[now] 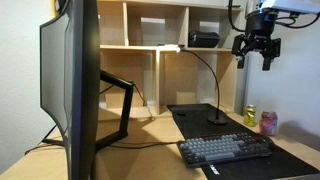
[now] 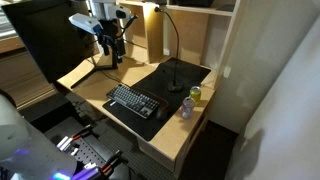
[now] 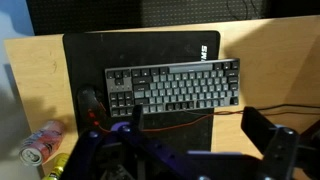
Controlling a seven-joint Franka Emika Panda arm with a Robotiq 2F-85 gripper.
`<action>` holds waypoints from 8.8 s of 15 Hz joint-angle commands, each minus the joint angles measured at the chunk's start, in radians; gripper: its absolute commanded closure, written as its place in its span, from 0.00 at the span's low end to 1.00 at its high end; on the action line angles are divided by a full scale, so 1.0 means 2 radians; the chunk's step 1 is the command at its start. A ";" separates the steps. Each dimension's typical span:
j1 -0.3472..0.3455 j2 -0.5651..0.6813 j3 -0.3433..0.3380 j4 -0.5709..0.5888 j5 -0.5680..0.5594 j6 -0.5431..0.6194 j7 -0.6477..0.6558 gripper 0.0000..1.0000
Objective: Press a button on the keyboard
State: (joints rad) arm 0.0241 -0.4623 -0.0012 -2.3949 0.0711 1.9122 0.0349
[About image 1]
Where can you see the small black disc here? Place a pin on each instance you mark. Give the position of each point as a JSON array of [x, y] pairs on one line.
[[181, 113]]

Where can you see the yellow green drink can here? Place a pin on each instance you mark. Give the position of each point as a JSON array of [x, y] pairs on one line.
[[250, 116]]

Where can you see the black angular monitor stand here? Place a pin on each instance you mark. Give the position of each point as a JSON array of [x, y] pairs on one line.
[[126, 106]]

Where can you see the light wooden desk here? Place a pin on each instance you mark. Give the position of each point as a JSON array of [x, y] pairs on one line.
[[150, 163]]

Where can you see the black gooseneck desk lamp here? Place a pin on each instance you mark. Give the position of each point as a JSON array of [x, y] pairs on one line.
[[217, 120]]

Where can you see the black zippered case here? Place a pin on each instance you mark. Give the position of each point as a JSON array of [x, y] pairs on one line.
[[203, 39]]

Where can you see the black desk mat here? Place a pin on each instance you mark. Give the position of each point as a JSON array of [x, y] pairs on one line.
[[196, 123]]

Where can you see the pink drink can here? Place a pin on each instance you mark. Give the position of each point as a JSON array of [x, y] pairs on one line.
[[268, 123]]

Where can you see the light wooden shelf hutch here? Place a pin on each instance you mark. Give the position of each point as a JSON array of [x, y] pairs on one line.
[[173, 76]]

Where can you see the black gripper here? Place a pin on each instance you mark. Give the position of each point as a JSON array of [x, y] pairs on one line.
[[261, 25]]

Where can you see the black curved computer monitor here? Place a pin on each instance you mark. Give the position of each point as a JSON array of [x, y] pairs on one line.
[[83, 83]]

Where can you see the grey and black mechanical keyboard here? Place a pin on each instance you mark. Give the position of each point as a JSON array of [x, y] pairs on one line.
[[216, 148]]

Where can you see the small flat black object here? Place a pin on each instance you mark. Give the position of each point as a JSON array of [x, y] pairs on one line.
[[234, 6]]

